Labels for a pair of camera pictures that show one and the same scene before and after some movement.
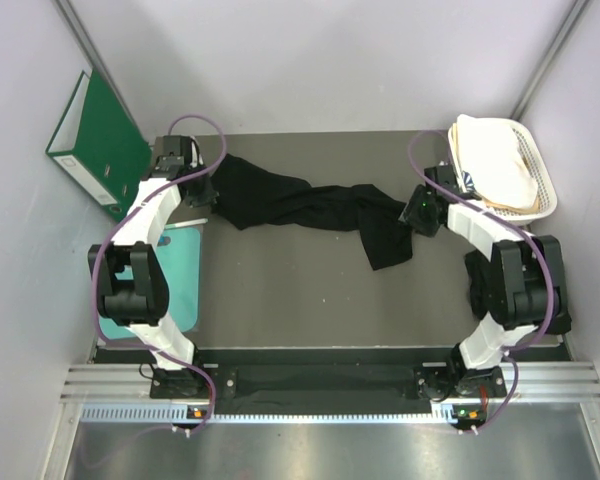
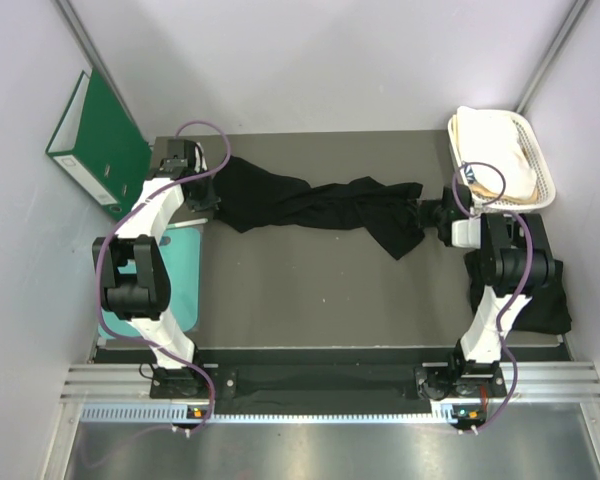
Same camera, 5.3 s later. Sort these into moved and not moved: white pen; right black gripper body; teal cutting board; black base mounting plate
Moved: right black gripper body
Not moved: white pen; teal cutting board; black base mounting plate
